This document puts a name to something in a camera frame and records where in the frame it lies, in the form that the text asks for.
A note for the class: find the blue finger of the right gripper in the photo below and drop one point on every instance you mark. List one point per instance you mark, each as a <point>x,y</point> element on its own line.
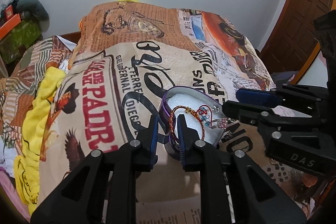
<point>258,98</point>

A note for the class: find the purple heart-shaped tin box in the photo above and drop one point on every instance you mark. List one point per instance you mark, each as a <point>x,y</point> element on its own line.
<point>199,110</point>

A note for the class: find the striped brown patterned bedding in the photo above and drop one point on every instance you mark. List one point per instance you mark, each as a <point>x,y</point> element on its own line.
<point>20,89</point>

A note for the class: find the newspaper print blanket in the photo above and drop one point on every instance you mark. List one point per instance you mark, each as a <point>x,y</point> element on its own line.
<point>128,56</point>

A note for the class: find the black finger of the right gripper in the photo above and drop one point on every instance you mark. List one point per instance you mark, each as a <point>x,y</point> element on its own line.
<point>253,115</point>

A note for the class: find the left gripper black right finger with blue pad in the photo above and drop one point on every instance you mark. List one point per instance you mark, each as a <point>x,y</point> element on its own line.
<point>195,154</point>

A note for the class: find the green patterned box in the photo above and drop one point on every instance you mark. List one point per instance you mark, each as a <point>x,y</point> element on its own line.
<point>19,39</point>

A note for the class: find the yellow cloth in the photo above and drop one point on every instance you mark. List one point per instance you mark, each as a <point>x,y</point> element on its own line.
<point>26,165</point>

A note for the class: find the brown wooden door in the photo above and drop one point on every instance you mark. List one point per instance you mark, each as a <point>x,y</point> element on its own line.
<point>293,39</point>

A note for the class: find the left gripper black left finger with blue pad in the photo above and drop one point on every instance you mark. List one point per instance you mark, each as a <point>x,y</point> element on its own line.
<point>141,152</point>

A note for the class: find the dark grey plush item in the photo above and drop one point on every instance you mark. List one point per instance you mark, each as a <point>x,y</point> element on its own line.
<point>29,9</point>

